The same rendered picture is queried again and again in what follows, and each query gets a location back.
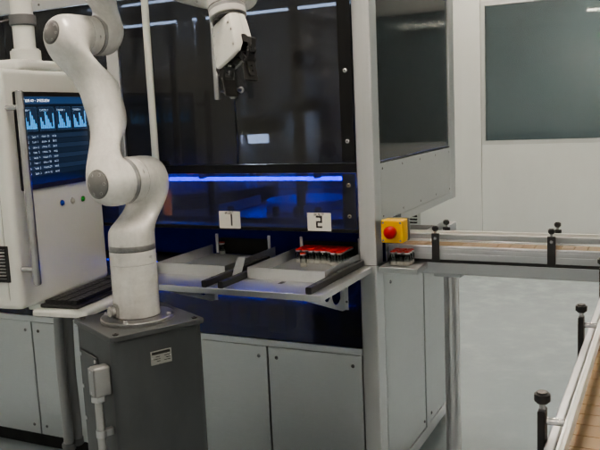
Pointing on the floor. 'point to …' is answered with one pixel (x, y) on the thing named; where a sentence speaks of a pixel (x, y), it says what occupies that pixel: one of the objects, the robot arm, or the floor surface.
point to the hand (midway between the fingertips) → (240, 84)
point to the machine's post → (370, 220)
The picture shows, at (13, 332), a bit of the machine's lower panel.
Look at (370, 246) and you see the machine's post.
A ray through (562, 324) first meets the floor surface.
